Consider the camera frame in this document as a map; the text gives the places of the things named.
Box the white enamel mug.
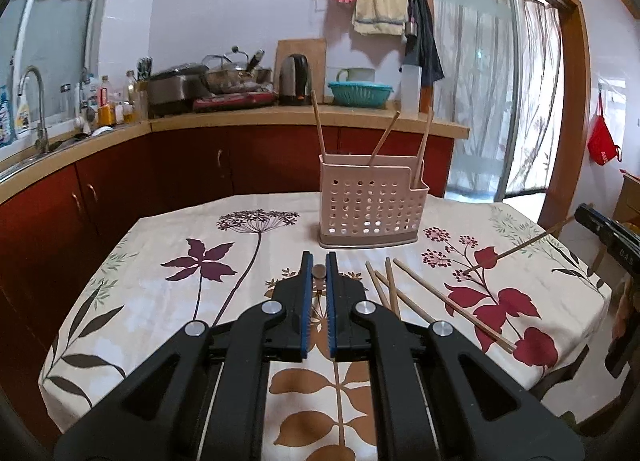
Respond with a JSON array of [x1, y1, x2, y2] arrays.
[[336, 67, 376, 84]]

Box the white spray bottle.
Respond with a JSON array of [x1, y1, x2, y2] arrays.
[[14, 91, 32, 134]]

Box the wooden knife block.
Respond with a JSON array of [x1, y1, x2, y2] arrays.
[[135, 81, 151, 120]]

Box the tall white container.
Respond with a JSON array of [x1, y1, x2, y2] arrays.
[[400, 65, 423, 114]]

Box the steel wok with lid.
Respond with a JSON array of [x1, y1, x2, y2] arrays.
[[202, 46, 275, 94]]

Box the silver rice cooker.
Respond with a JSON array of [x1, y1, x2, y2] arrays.
[[147, 62, 211, 117]]

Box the lace curtain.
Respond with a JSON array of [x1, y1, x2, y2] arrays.
[[510, 0, 564, 194]]

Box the thin wooden chopstick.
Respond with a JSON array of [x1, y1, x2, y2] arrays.
[[365, 261, 391, 308], [374, 270, 437, 327], [369, 111, 401, 166], [384, 257, 401, 319], [311, 90, 327, 156], [312, 264, 328, 312], [464, 216, 577, 276], [393, 258, 517, 354], [412, 107, 435, 190]]

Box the stainless steel sink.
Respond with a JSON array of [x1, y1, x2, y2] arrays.
[[0, 138, 77, 178]]

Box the floral printed tablecloth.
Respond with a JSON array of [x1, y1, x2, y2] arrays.
[[39, 191, 614, 461]]

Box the black steel electric kettle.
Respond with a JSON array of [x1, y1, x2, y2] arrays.
[[278, 54, 314, 106]]

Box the pink perforated utensil holder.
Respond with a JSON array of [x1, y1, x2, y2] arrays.
[[318, 153, 430, 249]]

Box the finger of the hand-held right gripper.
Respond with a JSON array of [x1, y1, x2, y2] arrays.
[[574, 203, 618, 249]]

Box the tall curved steel faucet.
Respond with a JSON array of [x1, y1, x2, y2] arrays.
[[19, 66, 51, 154]]

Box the teal plastic colander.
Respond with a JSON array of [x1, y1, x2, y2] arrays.
[[327, 81, 395, 108]]

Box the wooden framed glass door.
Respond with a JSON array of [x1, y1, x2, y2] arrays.
[[415, 0, 589, 228]]

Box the small steel tap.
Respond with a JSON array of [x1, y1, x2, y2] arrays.
[[77, 68, 96, 122]]

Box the wooden cutting board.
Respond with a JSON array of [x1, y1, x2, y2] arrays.
[[275, 38, 327, 104]]

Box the dark hanging cloth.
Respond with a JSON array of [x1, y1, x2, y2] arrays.
[[406, 0, 445, 88]]

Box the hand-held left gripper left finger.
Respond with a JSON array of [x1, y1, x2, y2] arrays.
[[52, 251, 315, 461]]

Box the red induction cooker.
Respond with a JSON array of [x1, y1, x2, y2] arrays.
[[192, 91, 278, 114]]

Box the red hanging bag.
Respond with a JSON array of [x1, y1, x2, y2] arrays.
[[586, 91, 623, 166]]

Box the cooking oil bottle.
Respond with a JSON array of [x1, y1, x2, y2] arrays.
[[125, 71, 139, 123]]

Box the beige towel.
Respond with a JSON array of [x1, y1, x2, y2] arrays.
[[352, 0, 410, 37]]

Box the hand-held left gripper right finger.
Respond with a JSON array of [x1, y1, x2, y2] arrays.
[[325, 251, 586, 461]]

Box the sliding glass window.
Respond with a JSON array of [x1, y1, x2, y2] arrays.
[[0, 0, 109, 142]]

